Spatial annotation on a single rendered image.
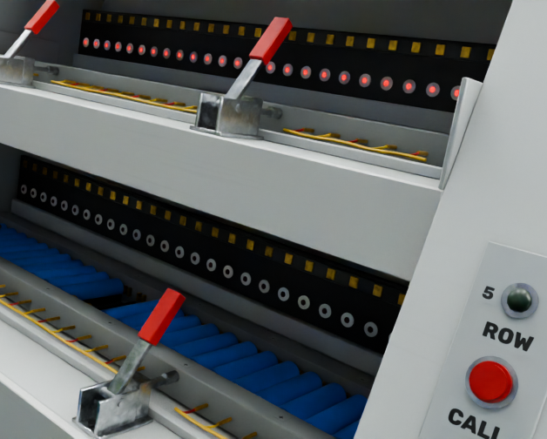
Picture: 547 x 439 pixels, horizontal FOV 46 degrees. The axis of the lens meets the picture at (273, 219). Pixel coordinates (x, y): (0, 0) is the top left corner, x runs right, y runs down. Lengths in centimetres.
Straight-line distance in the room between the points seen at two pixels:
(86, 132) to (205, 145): 12
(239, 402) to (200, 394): 3
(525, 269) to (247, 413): 20
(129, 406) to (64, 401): 5
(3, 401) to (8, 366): 3
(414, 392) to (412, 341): 2
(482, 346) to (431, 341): 2
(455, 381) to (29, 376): 29
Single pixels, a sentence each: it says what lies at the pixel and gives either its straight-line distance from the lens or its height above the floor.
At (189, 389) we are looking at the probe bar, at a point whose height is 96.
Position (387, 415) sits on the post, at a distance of 29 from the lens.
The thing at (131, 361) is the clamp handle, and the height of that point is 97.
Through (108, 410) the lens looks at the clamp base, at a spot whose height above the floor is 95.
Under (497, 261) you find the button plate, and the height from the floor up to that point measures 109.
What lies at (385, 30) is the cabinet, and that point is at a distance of 61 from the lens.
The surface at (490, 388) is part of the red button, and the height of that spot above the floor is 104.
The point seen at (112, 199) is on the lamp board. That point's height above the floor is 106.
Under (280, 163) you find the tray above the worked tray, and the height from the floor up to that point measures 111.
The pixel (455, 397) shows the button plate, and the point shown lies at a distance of 28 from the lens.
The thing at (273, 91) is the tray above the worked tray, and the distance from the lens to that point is 60.
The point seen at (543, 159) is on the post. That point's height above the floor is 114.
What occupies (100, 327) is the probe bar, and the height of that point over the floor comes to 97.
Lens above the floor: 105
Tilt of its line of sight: 5 degrees up
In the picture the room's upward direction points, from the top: 21 degrees clockwise
